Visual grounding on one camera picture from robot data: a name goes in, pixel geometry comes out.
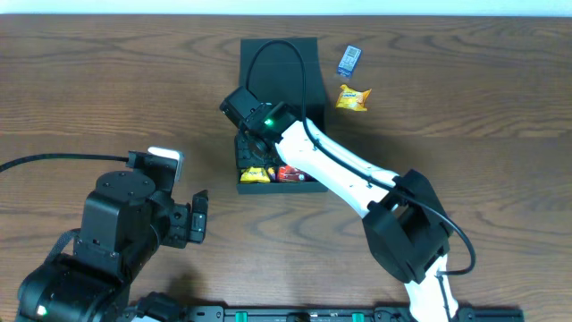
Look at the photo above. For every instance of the small yellow snack packet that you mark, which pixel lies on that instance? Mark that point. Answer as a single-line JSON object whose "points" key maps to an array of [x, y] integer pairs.
{"points": [[352, 99]]}

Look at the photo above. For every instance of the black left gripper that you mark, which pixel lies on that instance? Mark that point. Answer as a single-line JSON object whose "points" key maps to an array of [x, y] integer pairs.
{"points": [[197, 222]]}

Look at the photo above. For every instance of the yellow orange snack pouch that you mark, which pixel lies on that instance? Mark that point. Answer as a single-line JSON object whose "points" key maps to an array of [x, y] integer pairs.
{"points": [[255, 174]]}

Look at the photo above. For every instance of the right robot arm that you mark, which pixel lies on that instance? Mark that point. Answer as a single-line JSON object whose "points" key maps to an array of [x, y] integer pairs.
{"points": [[407, 229]]}

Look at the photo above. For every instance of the small blue candy box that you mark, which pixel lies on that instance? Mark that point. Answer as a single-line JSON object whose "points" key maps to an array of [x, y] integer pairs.
{"points": [[349, 61]]}

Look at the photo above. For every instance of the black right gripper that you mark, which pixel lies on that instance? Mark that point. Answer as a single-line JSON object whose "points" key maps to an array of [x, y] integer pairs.
{"points": [[247, 156]]}

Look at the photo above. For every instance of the red Hello Panda box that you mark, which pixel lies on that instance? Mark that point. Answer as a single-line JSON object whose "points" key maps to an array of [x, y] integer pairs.
{"points": [[287, 173]]}

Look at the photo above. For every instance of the black gift box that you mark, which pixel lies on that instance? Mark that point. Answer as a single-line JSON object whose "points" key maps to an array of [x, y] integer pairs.
{"points": [[276, 77]]}

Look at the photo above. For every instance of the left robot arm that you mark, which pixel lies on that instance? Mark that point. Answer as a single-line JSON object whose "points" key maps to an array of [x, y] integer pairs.
{"points": [[87, 275]]}

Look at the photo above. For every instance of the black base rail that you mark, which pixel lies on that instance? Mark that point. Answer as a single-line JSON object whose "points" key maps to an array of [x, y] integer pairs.
{"points": [[380, 314]]}

